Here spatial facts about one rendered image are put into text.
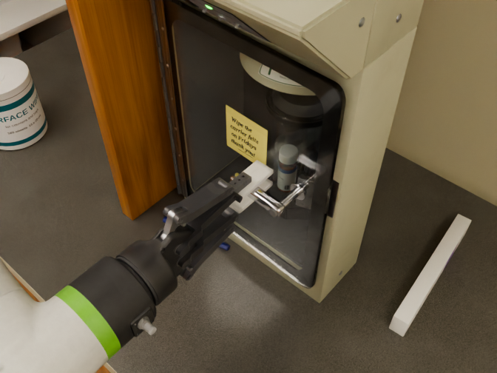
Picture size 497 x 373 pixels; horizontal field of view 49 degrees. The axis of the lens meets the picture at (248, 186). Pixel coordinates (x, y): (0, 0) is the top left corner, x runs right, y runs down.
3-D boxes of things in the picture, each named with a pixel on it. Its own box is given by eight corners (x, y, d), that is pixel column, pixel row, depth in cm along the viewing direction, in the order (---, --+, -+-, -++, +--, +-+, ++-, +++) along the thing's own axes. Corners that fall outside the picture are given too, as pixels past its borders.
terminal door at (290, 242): (184, 192, 101) (158, -10, 71) (314, 290, 87) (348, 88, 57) (181, 195, 100) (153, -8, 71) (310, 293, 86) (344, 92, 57)
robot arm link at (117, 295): (52, 267, 59) (73, 309, 66) (122, 332, 54) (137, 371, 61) (97, 234, 62) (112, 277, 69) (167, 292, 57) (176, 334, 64)
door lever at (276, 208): (254, 167, 77) (254, 154, 76) (305, 201, 73) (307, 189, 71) (227, 188, 75) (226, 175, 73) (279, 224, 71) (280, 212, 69)
